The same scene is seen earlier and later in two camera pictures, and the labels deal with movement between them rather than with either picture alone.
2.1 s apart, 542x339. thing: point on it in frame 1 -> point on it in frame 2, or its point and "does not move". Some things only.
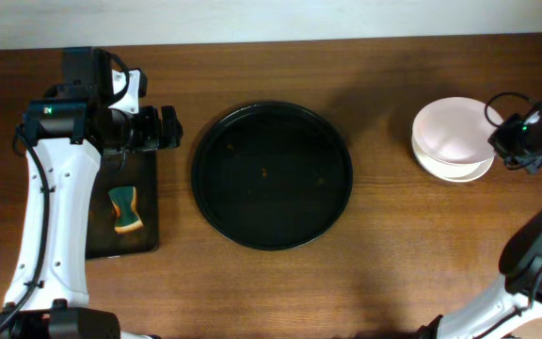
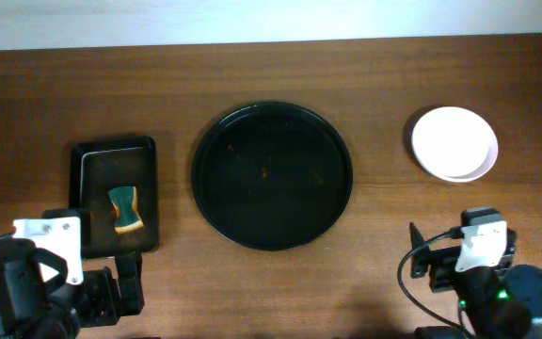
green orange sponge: [123, 201] does not move
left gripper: [156, 127] -> [109, 296]
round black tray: [271, 175] does not move
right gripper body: [503, 142] -> [438, 268]
